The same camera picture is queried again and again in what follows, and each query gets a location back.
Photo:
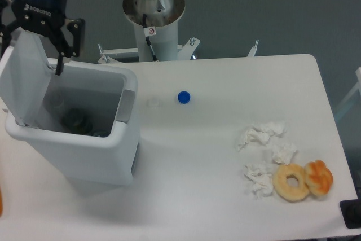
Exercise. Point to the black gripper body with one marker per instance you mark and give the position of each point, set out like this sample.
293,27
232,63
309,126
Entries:
43,17

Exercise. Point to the white trash can lid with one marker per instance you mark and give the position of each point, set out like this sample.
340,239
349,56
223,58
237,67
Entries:
25,76

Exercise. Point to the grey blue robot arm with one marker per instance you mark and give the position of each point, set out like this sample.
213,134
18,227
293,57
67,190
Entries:
6,30

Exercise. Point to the white trash can body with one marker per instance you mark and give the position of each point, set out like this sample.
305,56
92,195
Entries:
108,96

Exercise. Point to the dark trash inside can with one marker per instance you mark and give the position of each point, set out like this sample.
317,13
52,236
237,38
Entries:
77,121

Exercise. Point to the white bottle cap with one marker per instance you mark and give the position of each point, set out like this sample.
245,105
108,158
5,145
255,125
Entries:
153,102

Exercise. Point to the blue bottle cap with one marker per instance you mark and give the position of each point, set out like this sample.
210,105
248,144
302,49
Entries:
183,97

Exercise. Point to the orange object at edge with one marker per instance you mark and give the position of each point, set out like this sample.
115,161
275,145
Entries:
1,203

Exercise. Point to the crumpled white tissue top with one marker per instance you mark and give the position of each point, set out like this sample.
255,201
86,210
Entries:
260,133

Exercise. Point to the crumpled white tissue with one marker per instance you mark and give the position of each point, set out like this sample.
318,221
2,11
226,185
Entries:
260,133
260,176
282,153

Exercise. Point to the crumpled white tissue bottom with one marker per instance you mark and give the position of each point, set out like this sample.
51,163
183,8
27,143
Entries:
260,176

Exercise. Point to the crumpled white tissue middle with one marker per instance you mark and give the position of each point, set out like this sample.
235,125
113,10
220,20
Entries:
282,153

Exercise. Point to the orange twisted bread roll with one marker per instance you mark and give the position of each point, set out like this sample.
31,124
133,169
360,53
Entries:
318,178

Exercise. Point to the black device at corner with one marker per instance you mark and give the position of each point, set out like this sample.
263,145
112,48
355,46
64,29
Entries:
350,210

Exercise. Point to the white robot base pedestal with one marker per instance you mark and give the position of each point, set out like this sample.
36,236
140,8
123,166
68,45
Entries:
155,24

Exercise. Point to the white metal mounting frame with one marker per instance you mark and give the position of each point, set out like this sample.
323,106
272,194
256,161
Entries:
185,52

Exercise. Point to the glazed ring donut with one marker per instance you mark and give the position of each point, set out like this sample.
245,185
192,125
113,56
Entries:
289,182

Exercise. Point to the white frame at right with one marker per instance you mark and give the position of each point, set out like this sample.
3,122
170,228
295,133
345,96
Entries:
349,100

